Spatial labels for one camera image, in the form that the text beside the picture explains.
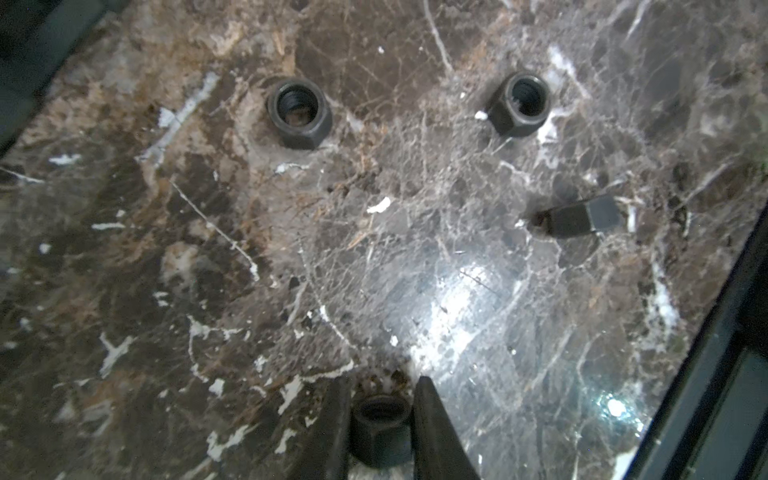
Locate black nut lying sideways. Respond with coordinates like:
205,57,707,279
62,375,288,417
534,195,622,238

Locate black nut near finger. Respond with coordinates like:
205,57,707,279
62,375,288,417
485,72,551,138

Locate black round nut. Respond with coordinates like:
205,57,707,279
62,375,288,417
266,78,333,150

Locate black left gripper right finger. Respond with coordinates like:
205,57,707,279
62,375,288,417
412,376,480,480

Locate small black hex nut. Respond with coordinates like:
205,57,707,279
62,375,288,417
350,394,412,469

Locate clear grey compartment organizer box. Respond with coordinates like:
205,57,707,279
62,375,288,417
1,0,128,152

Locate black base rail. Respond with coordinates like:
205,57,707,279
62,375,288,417
624,213,767,479

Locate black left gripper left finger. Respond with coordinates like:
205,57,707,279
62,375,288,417
287,376,352,480

